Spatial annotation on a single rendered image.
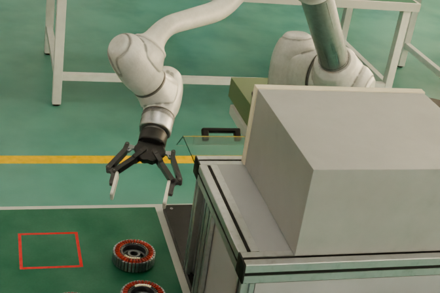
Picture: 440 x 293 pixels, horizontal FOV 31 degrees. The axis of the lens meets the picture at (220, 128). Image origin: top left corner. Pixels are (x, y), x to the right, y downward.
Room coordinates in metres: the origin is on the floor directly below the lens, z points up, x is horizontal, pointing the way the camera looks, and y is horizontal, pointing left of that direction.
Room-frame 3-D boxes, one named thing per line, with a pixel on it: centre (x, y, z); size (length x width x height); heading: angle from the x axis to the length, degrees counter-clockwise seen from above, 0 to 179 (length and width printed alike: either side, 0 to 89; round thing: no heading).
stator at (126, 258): (1.74, 0.17, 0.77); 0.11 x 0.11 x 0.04
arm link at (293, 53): (2.75, -0.23, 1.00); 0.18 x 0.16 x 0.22; 60
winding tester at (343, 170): (1.59, -0.33, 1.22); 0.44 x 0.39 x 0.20; 108
